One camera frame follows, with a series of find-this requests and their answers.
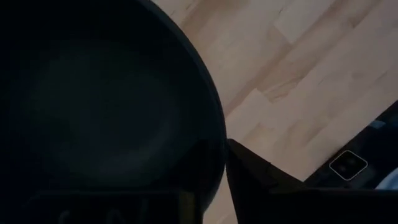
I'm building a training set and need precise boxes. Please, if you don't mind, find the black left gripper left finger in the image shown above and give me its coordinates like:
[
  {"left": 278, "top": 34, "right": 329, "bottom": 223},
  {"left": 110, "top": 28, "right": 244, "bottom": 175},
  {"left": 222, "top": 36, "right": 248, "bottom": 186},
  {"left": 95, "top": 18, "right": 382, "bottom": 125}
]
[{"left": 24, "top": 139, "right": 226, "bottom": 224}]

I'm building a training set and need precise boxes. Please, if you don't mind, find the small black camera box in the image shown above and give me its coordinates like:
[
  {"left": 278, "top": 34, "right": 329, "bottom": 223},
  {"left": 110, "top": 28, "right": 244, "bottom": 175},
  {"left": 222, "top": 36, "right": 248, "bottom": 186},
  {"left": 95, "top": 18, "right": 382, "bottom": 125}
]
[{"left": 328, "top": 149, "right": 369, "bottom": 182}]

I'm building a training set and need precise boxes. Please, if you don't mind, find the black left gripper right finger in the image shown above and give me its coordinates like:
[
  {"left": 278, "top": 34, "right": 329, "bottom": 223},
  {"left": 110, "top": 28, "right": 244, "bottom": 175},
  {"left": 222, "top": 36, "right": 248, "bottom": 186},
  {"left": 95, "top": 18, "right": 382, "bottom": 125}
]
[{"left": 225, "top": 139, "right": 398, "bottom": 224}]

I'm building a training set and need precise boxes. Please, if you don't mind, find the black bowl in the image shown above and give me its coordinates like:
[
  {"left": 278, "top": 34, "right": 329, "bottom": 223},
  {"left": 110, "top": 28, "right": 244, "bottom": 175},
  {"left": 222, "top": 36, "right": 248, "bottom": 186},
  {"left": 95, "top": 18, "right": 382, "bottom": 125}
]
[{"left": 0, "top": 0, "right": 228, "bottom": 224}]

